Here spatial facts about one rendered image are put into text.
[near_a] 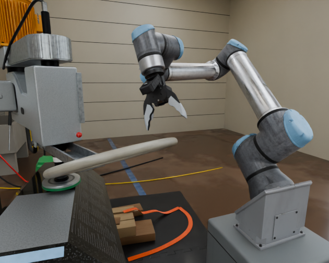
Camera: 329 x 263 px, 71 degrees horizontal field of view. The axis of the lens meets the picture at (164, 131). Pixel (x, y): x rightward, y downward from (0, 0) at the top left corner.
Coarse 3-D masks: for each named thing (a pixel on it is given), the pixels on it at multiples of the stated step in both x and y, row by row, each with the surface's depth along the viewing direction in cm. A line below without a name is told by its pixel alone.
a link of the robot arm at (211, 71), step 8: (176, 64) 109; (184, 64) 114; (192, 64) 119; (200, 64) 124; (208, 64) 130; (216, 64) 133; (168, 72) 102; (176, 72) 107; (184, 72) 111; (192, 72) 116; (200, 72) 122; (208, 72) 128; (216, 72) 133; (224, 72) 136; (144, 80) 100; (168, 80) 107; (176, 80) 112; (208, 80) 139
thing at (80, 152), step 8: (32, 144) 144; (72, 144) 133; (56, 152) 120; (64, 152) 114; (72, 152) 129; (80, 152) 125; (88, 152) 117; (96, 152) 112; (64, 160) 113; (72, 160) 104
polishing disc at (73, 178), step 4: (68, 176) 145; (72, 176) 145; (76, 176) 145; (44, 180) 139; (48, 180) 139; (52, 180) 139; (68, 180) 139; (72, 180) 139; (76, 180) 139; (44, 184) 134; (48, 184) 134; (52, 184) 134; (56, 184) 134; (60, 184) 134; (64, 184) 134; (68, 184) 134; (72, 184) 135; (52, 188) 131; (56, 188) 131
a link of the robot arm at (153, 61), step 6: (156, 54) 80; (144, 60) 80; (150, 60) 79; (156, 60) 80; (162, 60) 82; (144, 66) 80; (150, 66) 79; (156, 66) 80; (162, 66) 81; (144, 72) 82
